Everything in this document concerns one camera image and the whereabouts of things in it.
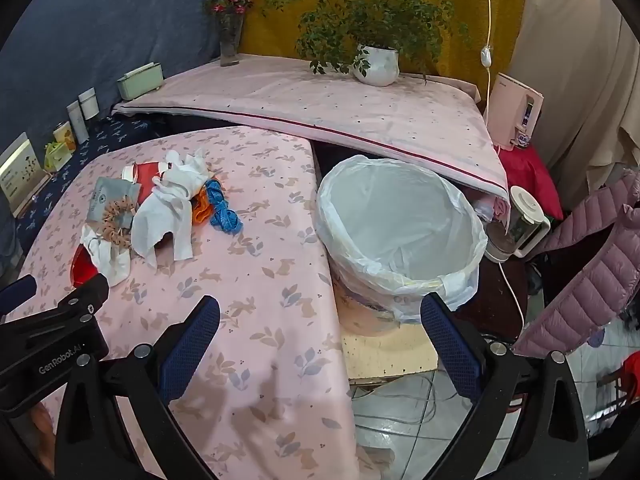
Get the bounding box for blue grey backdrop cloth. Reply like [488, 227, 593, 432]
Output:
[0, 0, 248, 161]

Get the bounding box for potted green plant white pot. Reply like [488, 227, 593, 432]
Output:
[262, 0, 471, 87]

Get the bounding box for white gold card box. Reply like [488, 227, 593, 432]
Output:
[0, 132, 52, 216]

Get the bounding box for red plastic item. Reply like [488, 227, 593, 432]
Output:
[600, 350, 640, 402]

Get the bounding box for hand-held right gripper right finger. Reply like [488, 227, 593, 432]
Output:
[419, 292, 591, 480]

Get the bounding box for white cylindrical bottle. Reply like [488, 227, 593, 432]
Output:
[66, 101, 90, 145]
[77, 87, 99, 121]

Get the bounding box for yellow green tissue packet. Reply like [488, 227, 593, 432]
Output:
[44, 141, 73, 171]

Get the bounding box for beige foam board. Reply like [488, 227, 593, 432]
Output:
[340, 317, 441, 382]

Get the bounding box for red plastic wrapper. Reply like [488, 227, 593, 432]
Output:
[71, 245, 102, 288]

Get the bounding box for orange printed plastic bag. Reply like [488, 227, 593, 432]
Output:
[191, 187, 216, 225]

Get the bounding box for crushed red paper cup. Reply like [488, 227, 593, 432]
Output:
[122, 160, 168, 191]

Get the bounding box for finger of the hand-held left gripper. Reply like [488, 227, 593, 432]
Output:
[0, 275, 39, 323]
[47, 274, 111, 321]

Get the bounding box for pink down jacket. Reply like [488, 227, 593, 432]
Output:
[515, 167, 640, 361]

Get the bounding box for grey floor cables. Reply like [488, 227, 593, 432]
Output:
[350, 375, 461, 416]

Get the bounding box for yellow printed can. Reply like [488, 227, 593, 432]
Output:
[54, 121, 77, 153]

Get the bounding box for pink rabbit print tablecloth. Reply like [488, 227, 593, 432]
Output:
[0, 125, 361, 480]

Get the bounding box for navy leaf print cloth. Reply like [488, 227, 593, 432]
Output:
[0, 115, 168, 261]

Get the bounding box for white plastic bin liner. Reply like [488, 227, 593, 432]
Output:
[315, 155, 488, 323]

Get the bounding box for beige curtain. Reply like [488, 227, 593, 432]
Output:
[507, 0, 640, 206]

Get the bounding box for red cloth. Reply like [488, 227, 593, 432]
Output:
[500, 146, 565, 221]

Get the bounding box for glass vase with red flowers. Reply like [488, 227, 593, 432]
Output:
[202, 0, 253, 67]

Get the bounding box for white electric kettle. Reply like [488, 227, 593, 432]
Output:
[482, 185, 552, 263]

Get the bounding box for pink trash bin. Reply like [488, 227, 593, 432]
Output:
[334, 277, 403, 342]

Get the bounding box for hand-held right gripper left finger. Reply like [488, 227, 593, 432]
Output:
[52, 295, 223, 480]

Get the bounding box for pink dotted sheet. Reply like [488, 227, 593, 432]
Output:
[112, 52, 511, 211]

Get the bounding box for white paper tissue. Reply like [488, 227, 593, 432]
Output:
[131, 185, 195, 271]

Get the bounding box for yellow backdrop cloth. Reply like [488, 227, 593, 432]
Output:
[242, 0, 528, 108]

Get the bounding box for beige woven ring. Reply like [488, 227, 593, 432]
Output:
[97, 199, 136, 250]

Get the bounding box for pink water dispenser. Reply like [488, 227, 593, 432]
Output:
[487, 72, 546, 153]

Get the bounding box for white knit glove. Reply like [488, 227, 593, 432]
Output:
[150, 149, 217, 202]

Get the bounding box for green tissue box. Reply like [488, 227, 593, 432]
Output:
[117, 62, 165, 102]

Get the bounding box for white cable with switch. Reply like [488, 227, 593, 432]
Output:
[477, 0, 497, 111]

